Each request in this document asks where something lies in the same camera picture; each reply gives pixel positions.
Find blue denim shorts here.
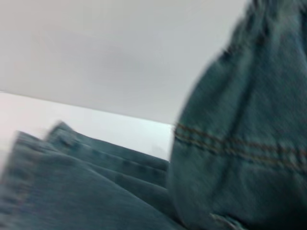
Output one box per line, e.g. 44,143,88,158
0,0,307,230

